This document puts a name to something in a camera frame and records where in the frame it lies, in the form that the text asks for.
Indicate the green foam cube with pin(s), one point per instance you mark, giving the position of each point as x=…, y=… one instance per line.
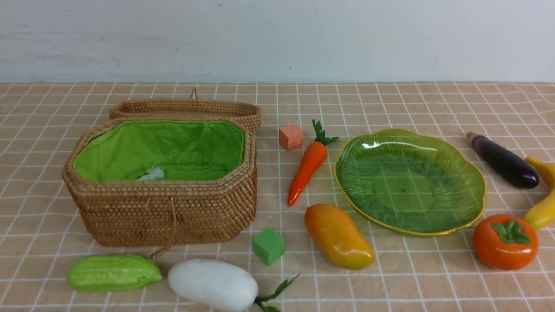
x=268, y=246

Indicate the salmon pink foam cube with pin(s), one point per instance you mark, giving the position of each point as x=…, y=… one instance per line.
x=291, y=137

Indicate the woven wicker basket lid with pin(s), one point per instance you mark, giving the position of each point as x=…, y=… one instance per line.
x=246, y=114

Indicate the white item inside basket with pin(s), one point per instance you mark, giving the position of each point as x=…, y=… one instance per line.
x=153, y=173

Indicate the orange persimmon with green calyx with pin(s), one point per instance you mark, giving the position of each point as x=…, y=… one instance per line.
x=505, y=242

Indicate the green leaf-shaped glass plate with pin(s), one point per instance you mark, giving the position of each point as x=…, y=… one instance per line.
x=412, y=184

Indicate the woven wicker basket green lining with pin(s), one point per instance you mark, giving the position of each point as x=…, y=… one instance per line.
x=208, y=195

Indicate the yellow banana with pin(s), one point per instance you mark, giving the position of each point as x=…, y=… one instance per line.
x=543, y=213

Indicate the green cucumber gourd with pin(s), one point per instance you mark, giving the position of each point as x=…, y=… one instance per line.
x=112, y=273

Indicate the orange carrot with green top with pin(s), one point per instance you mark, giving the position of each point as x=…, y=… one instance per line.
x=313, y=157

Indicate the dark purple eggplant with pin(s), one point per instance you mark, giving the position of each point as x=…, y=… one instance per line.
x=507, y=164

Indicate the white radish with green leaves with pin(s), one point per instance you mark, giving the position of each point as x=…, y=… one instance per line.
x=220, y=285

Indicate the beige checkered tablecloth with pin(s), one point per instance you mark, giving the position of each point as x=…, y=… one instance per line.
x=42, y=233

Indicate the yellow orange mango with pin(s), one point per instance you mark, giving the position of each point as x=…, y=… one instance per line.
x=337, y=236

